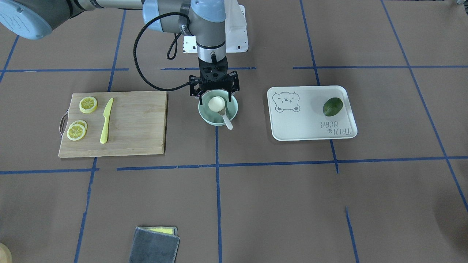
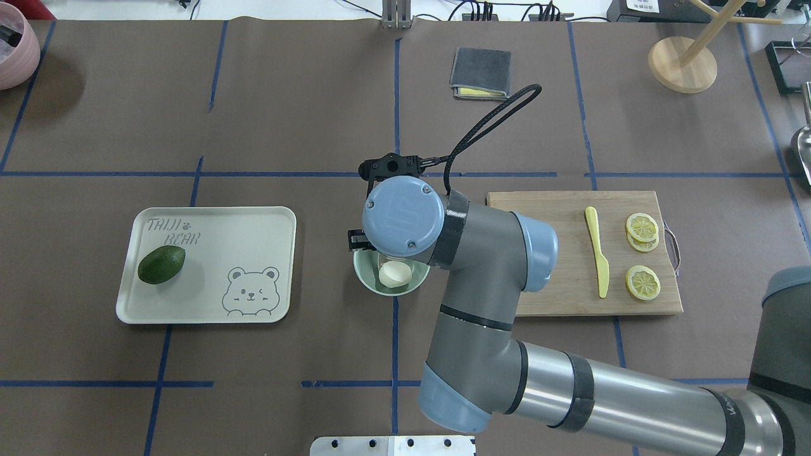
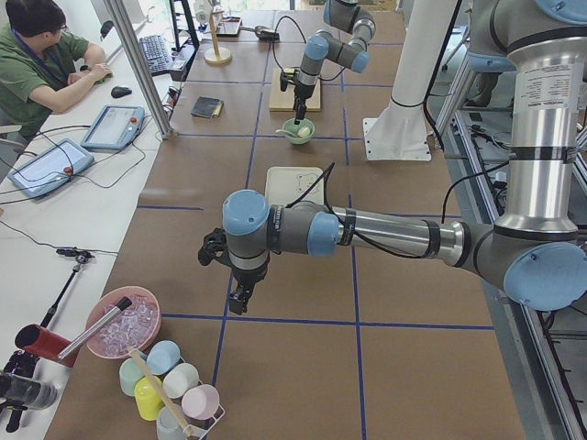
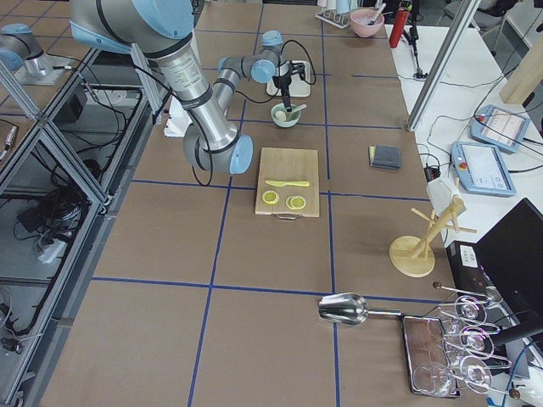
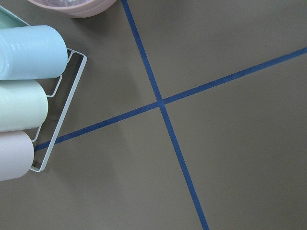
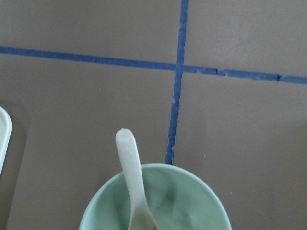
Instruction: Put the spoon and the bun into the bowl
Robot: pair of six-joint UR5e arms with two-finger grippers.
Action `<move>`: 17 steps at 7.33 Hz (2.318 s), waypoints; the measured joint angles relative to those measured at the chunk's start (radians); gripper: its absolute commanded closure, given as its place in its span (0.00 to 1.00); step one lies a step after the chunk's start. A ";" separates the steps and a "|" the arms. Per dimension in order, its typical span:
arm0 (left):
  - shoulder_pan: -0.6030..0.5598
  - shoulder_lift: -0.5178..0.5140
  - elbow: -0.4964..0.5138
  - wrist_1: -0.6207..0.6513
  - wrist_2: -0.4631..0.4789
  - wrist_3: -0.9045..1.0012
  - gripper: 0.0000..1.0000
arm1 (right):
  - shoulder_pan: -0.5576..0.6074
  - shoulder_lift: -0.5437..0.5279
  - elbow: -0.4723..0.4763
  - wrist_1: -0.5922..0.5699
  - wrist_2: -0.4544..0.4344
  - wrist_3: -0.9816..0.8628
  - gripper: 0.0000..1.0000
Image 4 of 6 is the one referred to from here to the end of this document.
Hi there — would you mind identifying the near teach pendant tablet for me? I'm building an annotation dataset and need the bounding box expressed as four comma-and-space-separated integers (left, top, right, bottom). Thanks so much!
451, 142, 517, 197

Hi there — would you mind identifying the grey folded cloth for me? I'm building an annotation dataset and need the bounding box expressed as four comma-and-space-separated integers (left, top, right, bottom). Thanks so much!
368, 145, 402, 170

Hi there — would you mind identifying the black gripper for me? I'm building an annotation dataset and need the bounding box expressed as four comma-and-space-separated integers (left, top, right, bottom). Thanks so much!
272, 74, 292, 111

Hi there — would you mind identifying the white bear tray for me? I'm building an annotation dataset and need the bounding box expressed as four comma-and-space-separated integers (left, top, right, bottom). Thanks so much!
266, 60, 311, 98

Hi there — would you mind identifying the lemon slice far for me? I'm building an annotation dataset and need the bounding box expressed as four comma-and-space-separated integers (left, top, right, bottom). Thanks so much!
261, 190, 280, 205

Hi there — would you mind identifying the wooden mug tree stand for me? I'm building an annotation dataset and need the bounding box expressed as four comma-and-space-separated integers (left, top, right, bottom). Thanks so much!
389, 194, 477, 278

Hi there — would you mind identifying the yellow plastic knife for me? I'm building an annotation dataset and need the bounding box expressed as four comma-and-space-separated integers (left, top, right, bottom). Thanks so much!
265, 180, 311, 187

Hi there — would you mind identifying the teach pendant tablet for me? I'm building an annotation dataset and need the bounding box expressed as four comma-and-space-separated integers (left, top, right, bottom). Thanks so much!
451, 142, 517, 197
471, 104, 531, 153

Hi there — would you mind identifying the white wire cup rack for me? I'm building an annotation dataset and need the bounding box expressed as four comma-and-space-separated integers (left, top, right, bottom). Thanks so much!
315, 9, 350, 29

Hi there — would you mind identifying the lemon slice top pair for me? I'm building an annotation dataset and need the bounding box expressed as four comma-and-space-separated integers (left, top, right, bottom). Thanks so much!
285, 195, 307, 210

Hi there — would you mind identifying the pink bowl with ice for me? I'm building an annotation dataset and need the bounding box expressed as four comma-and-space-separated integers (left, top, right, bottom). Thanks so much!
350, 9, 384, 38

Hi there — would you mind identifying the black computer monitor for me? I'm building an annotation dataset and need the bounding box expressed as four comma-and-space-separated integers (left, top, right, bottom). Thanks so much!
475, 198, 542, 345

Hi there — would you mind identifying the steel scoop in ice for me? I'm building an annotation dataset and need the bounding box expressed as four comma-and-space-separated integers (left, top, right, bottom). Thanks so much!
367, 3, 386, 25

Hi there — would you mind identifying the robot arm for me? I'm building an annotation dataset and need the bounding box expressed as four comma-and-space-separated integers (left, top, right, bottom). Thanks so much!
1, 23, 53, 81
70, 0, 294, 174

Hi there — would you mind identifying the black tripod stick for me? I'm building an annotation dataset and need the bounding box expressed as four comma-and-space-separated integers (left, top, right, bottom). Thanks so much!
403, 24, 428, 80

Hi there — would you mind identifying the white ceramic spoon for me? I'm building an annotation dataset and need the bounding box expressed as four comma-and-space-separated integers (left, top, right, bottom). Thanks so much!
287, 104, 307, 114

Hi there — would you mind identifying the aluminium frame post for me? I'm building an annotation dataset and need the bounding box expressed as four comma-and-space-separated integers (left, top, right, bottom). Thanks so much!
406, 0, 480, 131

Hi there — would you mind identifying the light green bowl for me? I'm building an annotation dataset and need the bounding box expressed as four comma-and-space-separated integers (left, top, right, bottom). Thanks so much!
271, 103, 301, 128

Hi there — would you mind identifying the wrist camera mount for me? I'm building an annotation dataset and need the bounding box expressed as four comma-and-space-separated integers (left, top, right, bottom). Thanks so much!
289, 61, 307, 82

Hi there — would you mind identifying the bamboo cutting board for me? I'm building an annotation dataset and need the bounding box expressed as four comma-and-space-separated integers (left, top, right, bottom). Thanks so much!
255, 148, 320, 219

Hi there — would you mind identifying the black framed tray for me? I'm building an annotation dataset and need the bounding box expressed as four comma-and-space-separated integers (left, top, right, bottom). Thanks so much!
400, 315, 462, 399

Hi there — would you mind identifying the wine glass rack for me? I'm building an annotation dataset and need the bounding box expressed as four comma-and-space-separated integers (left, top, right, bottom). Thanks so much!
414, 287, 512, 394

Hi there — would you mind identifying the far teach pendant tablet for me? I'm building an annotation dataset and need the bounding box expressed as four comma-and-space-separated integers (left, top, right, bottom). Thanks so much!
471, 104, 531, 153

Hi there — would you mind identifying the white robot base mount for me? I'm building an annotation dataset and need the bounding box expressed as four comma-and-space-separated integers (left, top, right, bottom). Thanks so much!
164, 97, 192, 137

